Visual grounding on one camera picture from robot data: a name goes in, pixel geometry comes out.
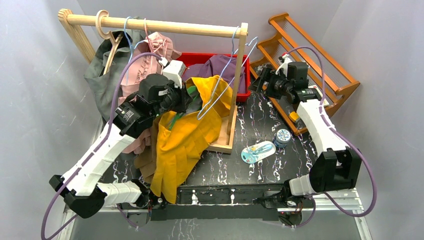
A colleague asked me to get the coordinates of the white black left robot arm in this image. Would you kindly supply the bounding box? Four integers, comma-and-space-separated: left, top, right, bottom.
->
49, 73, 191, 219

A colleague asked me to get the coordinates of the small white box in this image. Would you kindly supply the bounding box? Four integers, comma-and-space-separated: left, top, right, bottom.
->
309, 84, 331, 107

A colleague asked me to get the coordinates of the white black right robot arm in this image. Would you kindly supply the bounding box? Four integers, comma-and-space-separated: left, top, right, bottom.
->
249, 61, 362, 207

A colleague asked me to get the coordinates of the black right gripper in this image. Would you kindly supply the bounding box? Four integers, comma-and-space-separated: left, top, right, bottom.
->
246, 67, 292, 100

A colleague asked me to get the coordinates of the orange wooden shoe rack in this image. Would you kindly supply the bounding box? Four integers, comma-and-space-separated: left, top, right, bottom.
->
250, 13, 360, 117

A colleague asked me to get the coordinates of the wooden clothes rack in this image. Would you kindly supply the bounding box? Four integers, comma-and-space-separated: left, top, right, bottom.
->
58, 8, 248, 154

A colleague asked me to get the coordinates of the red plastic bin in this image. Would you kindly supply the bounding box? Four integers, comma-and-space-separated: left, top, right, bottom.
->
178, 52, 251, 103

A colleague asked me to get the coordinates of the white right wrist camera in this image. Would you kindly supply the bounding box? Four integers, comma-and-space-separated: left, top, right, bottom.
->
275, 53, 293, 76

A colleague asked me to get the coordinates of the pink garment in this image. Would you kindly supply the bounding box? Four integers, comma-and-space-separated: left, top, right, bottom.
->
118, 32, 182, 154

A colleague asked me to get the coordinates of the yellow pleated skirt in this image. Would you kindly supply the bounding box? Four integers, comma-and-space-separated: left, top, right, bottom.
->
150, 75, 233, 204

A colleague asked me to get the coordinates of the blue wire hanger left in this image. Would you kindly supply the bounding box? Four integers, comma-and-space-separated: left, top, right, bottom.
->
123, 16, 148, 86

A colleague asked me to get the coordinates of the brown garment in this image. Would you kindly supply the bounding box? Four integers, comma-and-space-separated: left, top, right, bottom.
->
134, 122, 159, 184

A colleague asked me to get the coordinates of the green plastic hanger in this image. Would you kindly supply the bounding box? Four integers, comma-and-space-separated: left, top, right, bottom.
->
167, 85, 202, 130

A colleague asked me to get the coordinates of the purple skirt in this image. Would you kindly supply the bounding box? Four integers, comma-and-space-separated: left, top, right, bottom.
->
181, 54, 237, 83

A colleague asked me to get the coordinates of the blue patterned round tin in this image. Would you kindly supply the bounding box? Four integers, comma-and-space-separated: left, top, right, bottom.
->
272, 129, 292, 149

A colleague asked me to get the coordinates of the yellow object on rack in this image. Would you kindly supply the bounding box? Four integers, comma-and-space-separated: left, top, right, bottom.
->
288, 111, 301, 123

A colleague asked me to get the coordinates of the wooden clothes hanger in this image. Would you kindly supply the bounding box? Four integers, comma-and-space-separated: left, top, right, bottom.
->
95, 10, 123, 75

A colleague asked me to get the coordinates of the light blue wire hanger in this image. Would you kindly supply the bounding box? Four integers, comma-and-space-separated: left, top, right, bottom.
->
196, 26, 259, 121

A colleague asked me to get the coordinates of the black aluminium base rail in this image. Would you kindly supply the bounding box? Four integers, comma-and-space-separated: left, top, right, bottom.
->
59, 182, 372, 240

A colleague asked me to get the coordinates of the grey garment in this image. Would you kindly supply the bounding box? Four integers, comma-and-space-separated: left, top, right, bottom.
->
83, 36, 131, 122

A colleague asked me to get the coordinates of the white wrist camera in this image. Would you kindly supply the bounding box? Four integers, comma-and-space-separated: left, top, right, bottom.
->
275, 53, 293, 76
158, 57, 186, 89

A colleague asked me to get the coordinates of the white blister pack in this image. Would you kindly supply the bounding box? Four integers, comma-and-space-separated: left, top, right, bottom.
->
240, 141, 276, 164

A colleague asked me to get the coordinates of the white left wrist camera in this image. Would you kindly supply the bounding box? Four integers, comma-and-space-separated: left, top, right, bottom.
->
158, 57, 186, 89

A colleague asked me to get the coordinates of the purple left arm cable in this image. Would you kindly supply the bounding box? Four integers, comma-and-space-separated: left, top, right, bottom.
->
40, 52, 164, 240

